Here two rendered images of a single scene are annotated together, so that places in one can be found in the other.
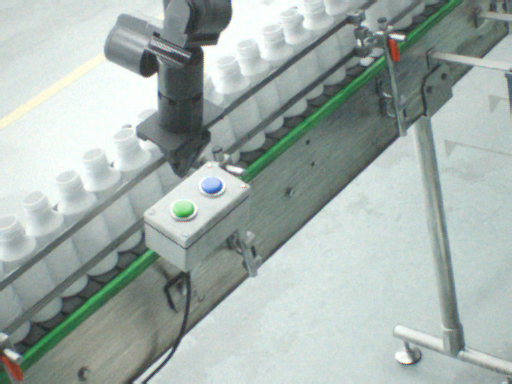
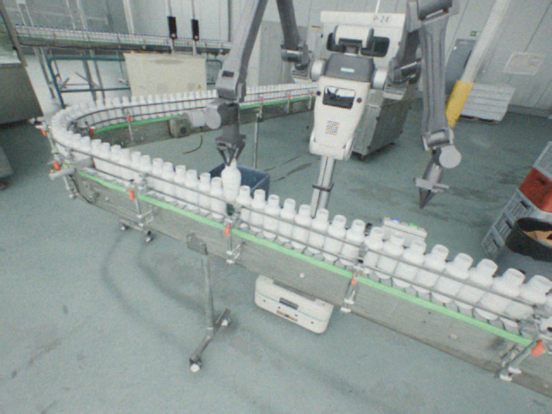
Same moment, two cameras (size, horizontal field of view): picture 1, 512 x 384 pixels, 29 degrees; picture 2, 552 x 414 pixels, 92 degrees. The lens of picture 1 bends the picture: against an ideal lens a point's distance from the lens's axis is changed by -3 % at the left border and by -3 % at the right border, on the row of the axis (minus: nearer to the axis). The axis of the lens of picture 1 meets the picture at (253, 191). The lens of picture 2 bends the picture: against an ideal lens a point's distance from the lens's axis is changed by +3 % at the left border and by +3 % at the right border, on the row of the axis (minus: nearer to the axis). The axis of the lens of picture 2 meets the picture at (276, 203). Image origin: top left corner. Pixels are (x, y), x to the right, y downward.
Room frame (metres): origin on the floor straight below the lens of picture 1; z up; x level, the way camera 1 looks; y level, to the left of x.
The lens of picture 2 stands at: (1.97, 0.56, 1.64)
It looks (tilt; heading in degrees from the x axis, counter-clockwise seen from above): 33 degrees down; 242
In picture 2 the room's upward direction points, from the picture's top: 6 degrees clockwise
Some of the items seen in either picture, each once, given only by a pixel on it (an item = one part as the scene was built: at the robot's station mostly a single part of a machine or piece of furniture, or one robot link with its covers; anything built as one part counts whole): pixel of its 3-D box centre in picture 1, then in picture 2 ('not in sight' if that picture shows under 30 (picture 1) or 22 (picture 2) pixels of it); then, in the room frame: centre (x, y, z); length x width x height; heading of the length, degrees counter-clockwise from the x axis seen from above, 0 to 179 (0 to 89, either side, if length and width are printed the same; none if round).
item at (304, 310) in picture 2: not in sight; (304, 268); (1.10, -0.53, 0.24); 0.68 x 0.53 x 0.41; 41
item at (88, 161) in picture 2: not in sight; (81, 185); (2.30, -0.80, 0.96); 0.23 x 0.10 x 0.27; 41
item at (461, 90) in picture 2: not in sight; (454, 104); (-5.20, -3.91, 0.55); 0.40 x 0.40 x 1.10; 41
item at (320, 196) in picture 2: not in sight; (317, 210); (1.10, -0.54, 0.74); 0.11 x 0.11 x 0.40; 41
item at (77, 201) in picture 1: (84, 222); (429, 268); (1.26, 0.25, 1.08); 0.06 x 0.06 x 0.17
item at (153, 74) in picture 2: not in sight; (171, 94); (1.55, -4.68, 0.59); 1.10 x 0.62 x 1.18; 23
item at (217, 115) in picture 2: not in sight; (223, 104); (1.76, -0.25, 1.45); 0.12 x 0.09 x 0.12; 42
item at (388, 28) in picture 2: not in sight; (366, 88); (-1.60, -3.31, 1.00); 1.60 x 1.30 x 2.00; 23
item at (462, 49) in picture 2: not in sight; (458, 72); (-8.73, -6.49, 1.05); 1.00 x 0.10 x 2.10; 131
